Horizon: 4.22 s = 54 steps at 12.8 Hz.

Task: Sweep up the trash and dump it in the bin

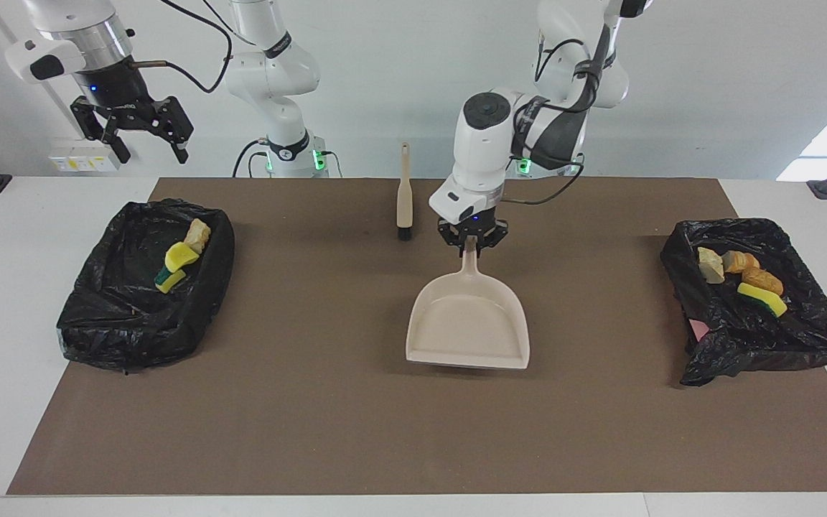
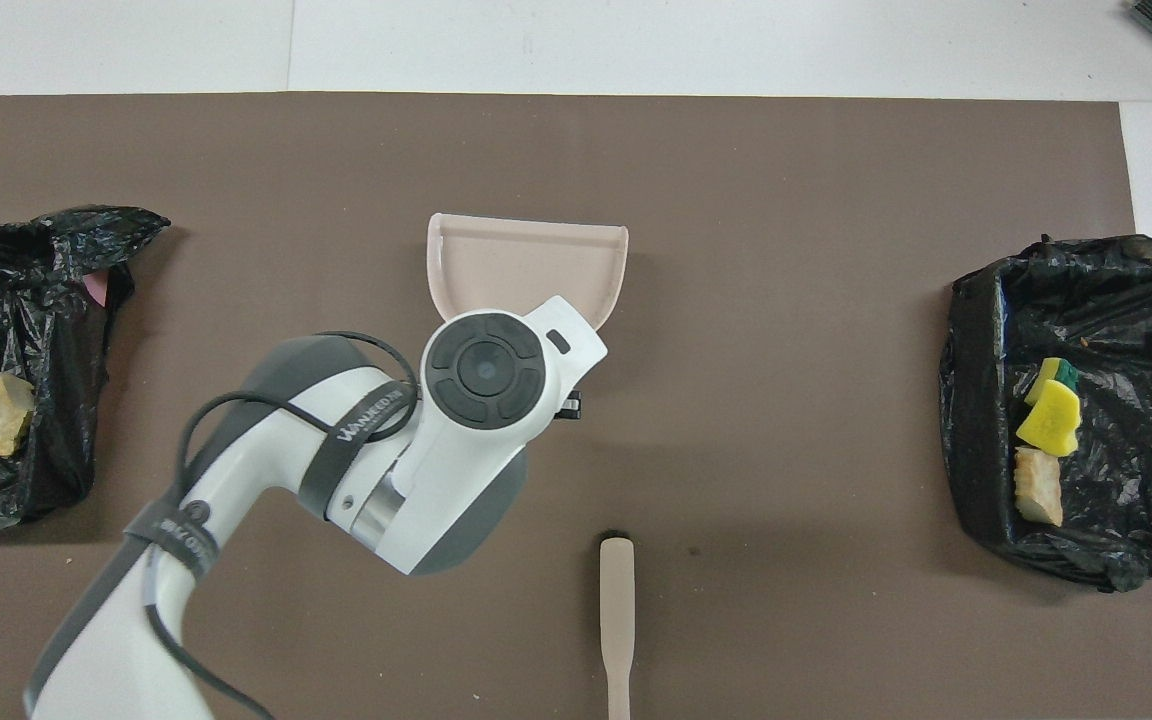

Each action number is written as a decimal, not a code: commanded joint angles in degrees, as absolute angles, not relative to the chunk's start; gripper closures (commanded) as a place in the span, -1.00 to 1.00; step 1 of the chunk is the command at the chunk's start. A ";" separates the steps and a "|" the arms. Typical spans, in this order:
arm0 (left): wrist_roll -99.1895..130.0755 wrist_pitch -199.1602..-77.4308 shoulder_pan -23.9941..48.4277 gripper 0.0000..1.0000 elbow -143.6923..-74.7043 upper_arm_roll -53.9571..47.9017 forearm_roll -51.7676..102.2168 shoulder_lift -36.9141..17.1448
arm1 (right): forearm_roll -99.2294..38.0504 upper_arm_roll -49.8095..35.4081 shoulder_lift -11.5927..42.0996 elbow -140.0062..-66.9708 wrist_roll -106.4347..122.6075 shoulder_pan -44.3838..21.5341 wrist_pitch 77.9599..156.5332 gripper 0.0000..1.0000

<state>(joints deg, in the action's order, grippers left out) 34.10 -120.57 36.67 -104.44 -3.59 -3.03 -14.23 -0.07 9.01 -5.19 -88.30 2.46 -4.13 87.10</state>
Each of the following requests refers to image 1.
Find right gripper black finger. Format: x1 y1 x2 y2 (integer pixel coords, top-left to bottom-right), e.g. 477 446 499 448
101 121 132 165
164 99 195 165

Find beige brush black bristles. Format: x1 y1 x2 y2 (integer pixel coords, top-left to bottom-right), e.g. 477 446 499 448
395 141 417 242

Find beige plastic dustpan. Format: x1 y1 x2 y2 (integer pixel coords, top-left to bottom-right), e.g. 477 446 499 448
405 235 531 371

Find orange white striped croissant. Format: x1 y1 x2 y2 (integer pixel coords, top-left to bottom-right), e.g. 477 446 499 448
184 218 212 256

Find lumpy yellow sponge chunk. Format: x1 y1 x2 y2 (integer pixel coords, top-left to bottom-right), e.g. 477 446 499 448
164 241 201 274

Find yellow green sponge wedge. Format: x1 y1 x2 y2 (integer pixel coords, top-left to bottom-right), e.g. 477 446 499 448
154 266 187 294

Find pale layered croissant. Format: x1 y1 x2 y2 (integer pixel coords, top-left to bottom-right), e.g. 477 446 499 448
696 246 726 287

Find small golden croissant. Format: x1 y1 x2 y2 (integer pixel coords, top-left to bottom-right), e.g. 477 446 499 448
721 251 761 275

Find brown bread roll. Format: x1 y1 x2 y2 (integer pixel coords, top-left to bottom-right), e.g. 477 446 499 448
741 266 785 297

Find yellow green sponge block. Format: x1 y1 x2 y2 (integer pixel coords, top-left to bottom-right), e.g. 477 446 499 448
736 281 789 318

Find black bag lined bin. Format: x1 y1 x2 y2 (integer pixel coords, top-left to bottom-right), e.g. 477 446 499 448
56 199 236 373
660 218 827 388

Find brown table mat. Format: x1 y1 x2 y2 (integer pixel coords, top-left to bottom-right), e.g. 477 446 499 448
6 177 827 496

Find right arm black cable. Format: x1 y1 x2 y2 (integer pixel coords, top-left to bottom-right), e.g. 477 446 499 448
130 0 235 95

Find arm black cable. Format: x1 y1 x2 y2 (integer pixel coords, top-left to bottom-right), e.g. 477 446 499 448
503 0 633 207
130 0 235 95

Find white wall outlet box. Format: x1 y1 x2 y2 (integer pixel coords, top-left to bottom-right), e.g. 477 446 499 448
49 137 126 173

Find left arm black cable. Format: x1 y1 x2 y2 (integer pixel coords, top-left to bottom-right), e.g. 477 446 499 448
503 0 633 207

